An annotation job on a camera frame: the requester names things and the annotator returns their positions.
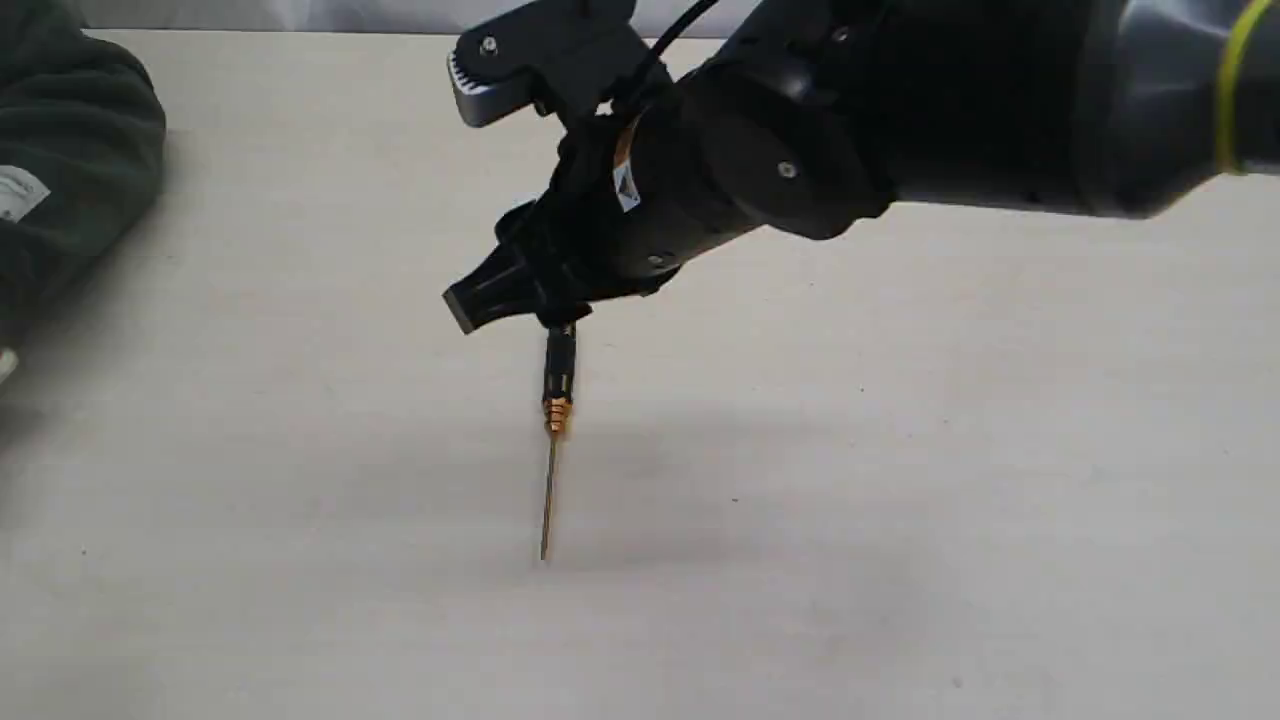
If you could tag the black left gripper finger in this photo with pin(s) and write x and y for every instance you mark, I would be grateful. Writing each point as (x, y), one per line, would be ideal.
(515, 279)

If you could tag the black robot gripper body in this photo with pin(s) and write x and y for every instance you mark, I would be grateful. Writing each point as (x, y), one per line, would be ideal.
(697, 165)

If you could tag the black gold precision screwdriver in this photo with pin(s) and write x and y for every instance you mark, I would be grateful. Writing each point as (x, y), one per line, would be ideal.
(557, 403)

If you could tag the wide wooden paint brush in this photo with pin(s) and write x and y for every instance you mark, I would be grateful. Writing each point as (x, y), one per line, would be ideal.
(9, 361)

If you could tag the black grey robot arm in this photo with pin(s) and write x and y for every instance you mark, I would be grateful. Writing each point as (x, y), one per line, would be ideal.
(1110, 109)

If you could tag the dark green sleeved forearm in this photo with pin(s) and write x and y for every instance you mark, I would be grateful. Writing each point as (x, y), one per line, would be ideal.
(83, 140)

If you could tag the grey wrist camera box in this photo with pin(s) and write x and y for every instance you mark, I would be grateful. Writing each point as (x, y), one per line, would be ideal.
(562, 58)

